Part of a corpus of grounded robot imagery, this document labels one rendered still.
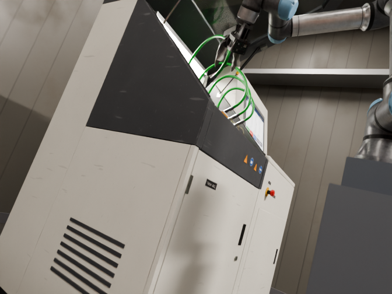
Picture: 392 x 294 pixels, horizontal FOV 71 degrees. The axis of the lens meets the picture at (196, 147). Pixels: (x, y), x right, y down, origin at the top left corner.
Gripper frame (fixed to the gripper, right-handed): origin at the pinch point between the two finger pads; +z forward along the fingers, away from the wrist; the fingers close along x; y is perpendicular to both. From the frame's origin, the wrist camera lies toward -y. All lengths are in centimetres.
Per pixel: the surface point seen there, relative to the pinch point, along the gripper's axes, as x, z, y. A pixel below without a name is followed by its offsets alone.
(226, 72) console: 27, 20, -53
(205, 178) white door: -11, 24, 46
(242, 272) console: 30, 82, 50
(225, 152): -1.8, 20.2, 35.0
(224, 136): -3.8, 14.6, 32.9
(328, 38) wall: 198, -7, -185
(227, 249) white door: 12, 60, 51
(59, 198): -57, 60, 28
